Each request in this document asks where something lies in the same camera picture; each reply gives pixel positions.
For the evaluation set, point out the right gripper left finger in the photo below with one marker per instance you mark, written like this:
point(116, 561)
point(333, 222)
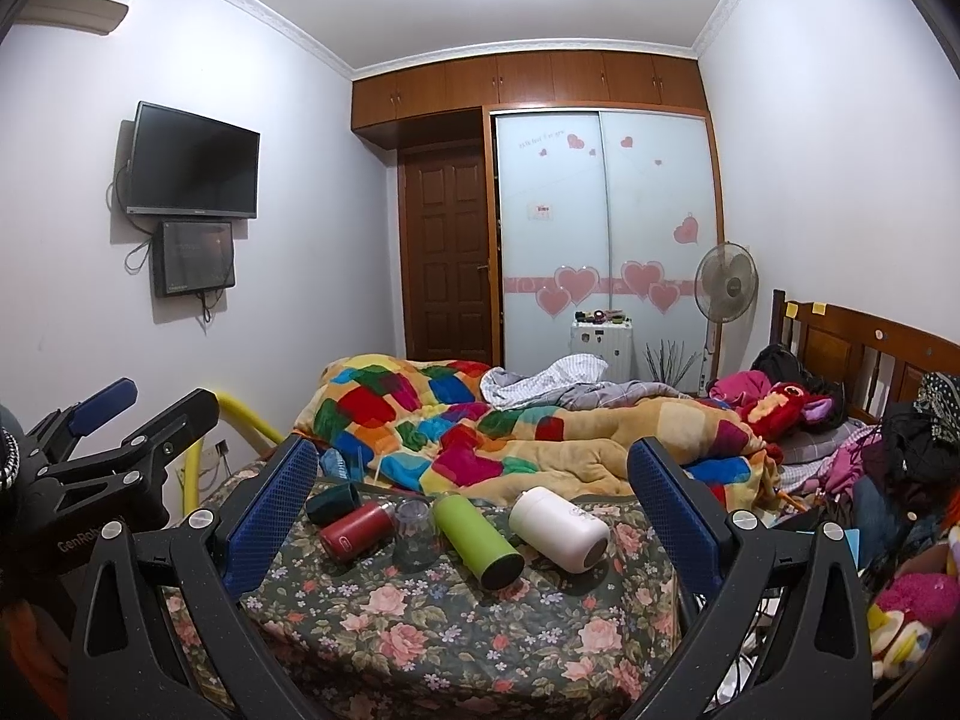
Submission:
point(126, 657)

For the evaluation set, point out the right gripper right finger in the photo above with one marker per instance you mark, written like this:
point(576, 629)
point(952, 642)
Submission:
point(782, 632)

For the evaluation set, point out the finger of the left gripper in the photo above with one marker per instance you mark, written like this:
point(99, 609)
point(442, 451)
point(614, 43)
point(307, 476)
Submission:
point(167, 436)
point(85, 418)

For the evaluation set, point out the red thermos bottle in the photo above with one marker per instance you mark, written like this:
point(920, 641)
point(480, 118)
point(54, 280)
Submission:
point(359, 532)

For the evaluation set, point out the clear glass cup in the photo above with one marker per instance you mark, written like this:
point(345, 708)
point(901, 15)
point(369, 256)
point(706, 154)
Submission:
point(416, 544)

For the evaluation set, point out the yellow plush toy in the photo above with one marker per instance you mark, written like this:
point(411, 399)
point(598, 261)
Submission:
point(899, 639)

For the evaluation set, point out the yellow foam tube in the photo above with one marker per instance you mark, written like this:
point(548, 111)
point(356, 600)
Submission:
point(255, 430)

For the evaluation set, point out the dark teal mug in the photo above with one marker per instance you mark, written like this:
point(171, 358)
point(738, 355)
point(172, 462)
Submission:
point(332, 504)

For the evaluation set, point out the floral bed sheet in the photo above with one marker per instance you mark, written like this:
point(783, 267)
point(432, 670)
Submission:
point(374, 639)

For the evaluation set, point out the colourful patchwork blanket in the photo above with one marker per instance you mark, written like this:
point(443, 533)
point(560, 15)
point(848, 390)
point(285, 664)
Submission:
point(424, 427)

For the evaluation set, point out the red plush toy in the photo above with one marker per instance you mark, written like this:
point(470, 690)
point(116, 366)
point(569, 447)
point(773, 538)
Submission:
point(788, 408)

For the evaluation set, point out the white thermos bottle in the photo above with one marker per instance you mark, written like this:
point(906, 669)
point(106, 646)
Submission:
point(559, 530)

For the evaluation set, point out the green thermos bottle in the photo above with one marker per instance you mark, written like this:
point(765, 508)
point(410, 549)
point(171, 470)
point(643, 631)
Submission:
point(488, 555)

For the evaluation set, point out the black bag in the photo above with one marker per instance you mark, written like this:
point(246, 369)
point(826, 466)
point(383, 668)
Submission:
point(779, 365)

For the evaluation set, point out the wooden bed headboard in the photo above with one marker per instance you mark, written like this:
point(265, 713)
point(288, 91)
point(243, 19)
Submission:
point(878, 361)

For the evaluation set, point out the grey white crumpled cloth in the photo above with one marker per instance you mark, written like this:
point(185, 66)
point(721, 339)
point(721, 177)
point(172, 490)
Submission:
point(573, 382)

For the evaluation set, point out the white small cabinet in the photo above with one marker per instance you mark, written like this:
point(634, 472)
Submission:
point(607, 334)

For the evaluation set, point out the standing electric fan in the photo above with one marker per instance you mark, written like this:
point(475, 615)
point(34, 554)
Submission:
point(725, 286)

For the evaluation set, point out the brown wooden door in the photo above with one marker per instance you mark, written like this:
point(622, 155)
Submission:
point(445, 253)

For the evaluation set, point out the sliding wardrobe with hearts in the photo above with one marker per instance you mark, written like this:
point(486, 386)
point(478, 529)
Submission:
point(609, 209)

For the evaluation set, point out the wooden overhead cabinets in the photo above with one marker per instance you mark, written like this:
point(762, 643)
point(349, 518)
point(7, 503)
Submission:
point(444, 100)

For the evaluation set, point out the small wall mounted monitor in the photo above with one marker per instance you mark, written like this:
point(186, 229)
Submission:
point(192, 257)

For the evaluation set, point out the wall mounted black television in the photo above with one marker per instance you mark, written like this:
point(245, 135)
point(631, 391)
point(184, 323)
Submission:
point(184, 164)

